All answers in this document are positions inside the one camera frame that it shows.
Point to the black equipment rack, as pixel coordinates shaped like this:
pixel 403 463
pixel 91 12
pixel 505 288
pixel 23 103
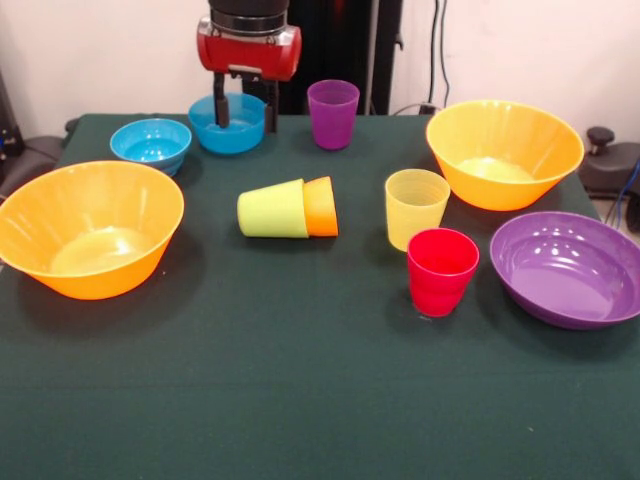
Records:
pixel 10 125

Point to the green cup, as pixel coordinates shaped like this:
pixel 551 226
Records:
pixel 270 210

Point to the purple cup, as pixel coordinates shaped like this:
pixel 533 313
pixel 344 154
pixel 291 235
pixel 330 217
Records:
pixel 332 125

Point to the light blue opaque bowl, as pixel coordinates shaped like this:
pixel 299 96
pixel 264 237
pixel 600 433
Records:
pixel 150 150

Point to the translucent blue bowl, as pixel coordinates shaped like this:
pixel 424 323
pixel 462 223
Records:
pixel 235 142

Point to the orange cup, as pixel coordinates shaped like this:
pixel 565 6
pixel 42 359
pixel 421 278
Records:
pixel 322 210

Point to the purple bowl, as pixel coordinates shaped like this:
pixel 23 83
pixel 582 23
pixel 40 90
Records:
pixel 565 280

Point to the dark green tablecloth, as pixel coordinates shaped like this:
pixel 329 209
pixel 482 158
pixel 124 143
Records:
pixel 300 375

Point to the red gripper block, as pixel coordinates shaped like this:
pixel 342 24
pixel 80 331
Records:
pixel 250 57

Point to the yellow cup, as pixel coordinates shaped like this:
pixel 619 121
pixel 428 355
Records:
pixel 410 210

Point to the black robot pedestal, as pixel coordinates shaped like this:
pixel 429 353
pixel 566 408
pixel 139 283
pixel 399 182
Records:
pixel 340 50

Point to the black clamp mount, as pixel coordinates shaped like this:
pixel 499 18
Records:
pixel 615 165

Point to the red cup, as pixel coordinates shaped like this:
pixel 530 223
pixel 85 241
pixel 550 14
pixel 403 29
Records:
pixel 440 280

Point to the large orange bowl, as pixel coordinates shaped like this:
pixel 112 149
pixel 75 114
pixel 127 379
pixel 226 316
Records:
pixel 500 135
pixel 30 220

